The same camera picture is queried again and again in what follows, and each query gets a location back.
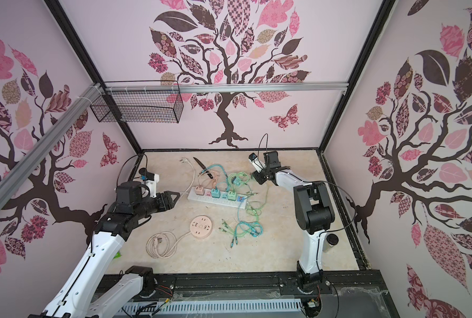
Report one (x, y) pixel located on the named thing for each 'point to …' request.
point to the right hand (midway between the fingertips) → (259, 169)
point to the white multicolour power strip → (240, 201)
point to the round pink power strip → (201, 226)
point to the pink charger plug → (199, 191)
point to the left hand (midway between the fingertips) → (174, 200)
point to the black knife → (208, 173)
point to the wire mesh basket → (159, 101)
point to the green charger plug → (232, 195)
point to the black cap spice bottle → (142, 172)
